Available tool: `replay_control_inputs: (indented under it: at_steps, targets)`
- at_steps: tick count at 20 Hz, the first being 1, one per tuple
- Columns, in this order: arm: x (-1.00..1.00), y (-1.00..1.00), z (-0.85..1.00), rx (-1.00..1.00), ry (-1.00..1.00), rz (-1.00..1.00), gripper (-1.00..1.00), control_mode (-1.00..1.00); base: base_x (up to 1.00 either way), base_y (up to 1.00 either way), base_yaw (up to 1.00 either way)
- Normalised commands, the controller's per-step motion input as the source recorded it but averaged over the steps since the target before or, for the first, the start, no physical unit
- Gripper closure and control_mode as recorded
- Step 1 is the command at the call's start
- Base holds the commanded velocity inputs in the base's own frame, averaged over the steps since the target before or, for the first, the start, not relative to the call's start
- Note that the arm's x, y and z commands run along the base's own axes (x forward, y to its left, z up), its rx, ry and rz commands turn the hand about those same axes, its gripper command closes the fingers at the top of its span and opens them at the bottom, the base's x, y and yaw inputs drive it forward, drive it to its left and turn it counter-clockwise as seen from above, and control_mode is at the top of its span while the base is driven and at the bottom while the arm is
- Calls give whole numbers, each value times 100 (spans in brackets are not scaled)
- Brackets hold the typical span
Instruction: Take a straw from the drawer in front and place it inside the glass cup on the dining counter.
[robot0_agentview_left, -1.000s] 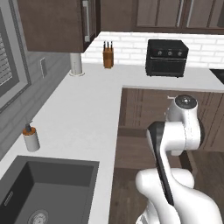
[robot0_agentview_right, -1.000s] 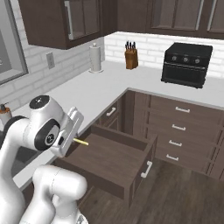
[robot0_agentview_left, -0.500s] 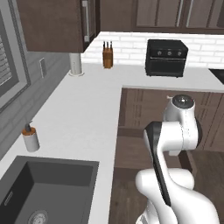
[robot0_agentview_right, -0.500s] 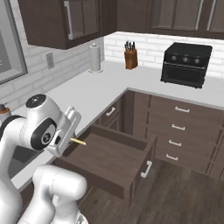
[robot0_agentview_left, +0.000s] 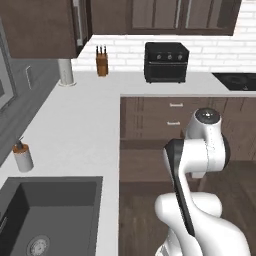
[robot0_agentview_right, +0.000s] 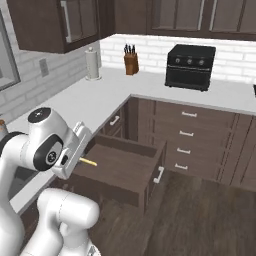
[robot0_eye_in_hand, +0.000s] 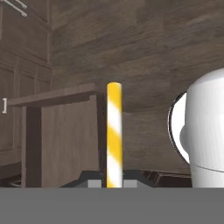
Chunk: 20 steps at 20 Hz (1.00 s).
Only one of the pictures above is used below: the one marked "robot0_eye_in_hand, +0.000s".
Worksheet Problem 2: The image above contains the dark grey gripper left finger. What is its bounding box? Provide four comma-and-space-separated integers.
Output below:
59, 171, 108, 189

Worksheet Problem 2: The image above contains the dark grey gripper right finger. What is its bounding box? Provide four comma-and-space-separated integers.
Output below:
122, 170, 154, 189

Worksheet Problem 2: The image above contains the yellow and white striped straw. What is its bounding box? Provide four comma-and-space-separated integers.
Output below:
106, 81, 123, 189

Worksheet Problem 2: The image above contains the brown wooden cupboard run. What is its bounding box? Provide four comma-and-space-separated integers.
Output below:
0, 0, 54, 189

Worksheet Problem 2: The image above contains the small silver cupboard handle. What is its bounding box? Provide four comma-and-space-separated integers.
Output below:
2, 97, 8, 115

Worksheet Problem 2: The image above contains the silver bar cupboard handle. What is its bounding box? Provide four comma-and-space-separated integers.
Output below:
0, 0, 29, 18

